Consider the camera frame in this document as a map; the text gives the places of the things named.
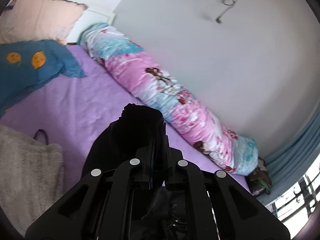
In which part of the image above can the window railing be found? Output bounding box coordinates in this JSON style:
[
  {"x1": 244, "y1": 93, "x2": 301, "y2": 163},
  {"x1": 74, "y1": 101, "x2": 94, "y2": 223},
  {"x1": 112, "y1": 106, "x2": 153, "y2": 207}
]
[{"x1": 266, "y1": 158, "x2": 320, "y2": 238}]

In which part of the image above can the peach pillow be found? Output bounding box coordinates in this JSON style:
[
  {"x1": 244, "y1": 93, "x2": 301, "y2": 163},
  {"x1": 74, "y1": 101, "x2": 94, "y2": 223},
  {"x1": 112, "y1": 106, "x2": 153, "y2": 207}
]
[{"x1": 1, "y1": 0, "x2": 88, "y2": 45}]

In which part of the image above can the blue pillow with orange faces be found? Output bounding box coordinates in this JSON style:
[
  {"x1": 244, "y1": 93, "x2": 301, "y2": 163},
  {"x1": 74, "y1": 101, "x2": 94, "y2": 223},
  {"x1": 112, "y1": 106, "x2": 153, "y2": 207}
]
[{"x1": 1, "y1": 40, "x2": 85, "y2": 116}]

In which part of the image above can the dark floral cloth bundle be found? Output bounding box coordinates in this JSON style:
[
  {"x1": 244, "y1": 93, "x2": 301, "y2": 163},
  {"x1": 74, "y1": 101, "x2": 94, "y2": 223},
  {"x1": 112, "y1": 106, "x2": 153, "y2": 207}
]
[{"x1": 246, "y1": 157, "x2": 272, "y2": 197}]

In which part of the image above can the blue curtain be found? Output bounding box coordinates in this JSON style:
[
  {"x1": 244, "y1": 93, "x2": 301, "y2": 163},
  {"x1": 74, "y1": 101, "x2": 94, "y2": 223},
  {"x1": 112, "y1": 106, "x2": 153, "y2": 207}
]
[{"x1": 257, "y1": 108, "x2": 319, "y2": 205}]

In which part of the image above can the pink blue cartoon quilt roll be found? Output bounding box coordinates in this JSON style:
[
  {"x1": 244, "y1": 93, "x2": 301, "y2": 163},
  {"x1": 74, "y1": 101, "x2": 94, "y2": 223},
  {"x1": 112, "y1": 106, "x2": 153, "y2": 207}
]
[{"x1": 78, "y1": 23, "x2": 258, "y2": 176}]

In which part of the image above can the white headboard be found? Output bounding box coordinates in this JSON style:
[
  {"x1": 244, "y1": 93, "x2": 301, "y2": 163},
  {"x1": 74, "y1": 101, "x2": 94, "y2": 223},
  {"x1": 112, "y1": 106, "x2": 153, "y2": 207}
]
[{"x1": 66, "y1": 6, "x2": 116, "y2": 43}]

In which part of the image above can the purple fleece bed sheet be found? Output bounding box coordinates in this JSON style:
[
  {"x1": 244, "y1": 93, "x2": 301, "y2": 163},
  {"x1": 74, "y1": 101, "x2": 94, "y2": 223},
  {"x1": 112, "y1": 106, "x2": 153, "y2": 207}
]
[{"x1": 0, "y1": 44, "x2": 251, "y2": 193}]

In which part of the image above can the black cord on bed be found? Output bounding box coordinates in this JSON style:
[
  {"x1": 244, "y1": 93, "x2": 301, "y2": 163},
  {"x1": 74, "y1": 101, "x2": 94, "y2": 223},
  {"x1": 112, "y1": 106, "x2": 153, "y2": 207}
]
[{"x1": 33, "y1": 128, "x2": 49, "y2": 145}]

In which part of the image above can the grey fluffy blanket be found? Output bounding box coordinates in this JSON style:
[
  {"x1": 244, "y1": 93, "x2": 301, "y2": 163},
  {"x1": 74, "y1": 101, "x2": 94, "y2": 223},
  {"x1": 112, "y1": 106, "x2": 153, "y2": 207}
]
[{"x1": 1, "y1": 126, "x2": 64, "y2": 236}]

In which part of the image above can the white wall cable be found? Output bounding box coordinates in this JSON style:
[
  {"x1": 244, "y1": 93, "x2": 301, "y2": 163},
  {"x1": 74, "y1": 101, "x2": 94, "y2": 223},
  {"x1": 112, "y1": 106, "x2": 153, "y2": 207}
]
[{"x1": 215, "y1": 0, "x2": 251, "y2": 25}]

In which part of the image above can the black large garment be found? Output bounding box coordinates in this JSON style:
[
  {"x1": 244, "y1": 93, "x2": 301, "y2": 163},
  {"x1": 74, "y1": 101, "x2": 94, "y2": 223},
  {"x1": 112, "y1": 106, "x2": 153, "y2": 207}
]
[{"x1": 81, "y1": 103, "x2": 165, "y2": 177}]

